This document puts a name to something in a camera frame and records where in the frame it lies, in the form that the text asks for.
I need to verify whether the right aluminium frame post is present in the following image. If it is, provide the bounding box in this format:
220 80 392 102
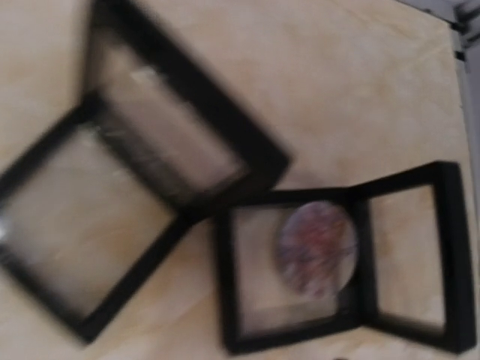
436 0 480 188

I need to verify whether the black display box orange brooch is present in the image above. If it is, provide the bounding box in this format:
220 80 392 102
1 1 290 344

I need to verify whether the round silver purple brooch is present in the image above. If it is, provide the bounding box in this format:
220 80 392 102
274 200 357 298

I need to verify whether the black display box silver brooch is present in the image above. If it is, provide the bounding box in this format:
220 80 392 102
213 161 477 355

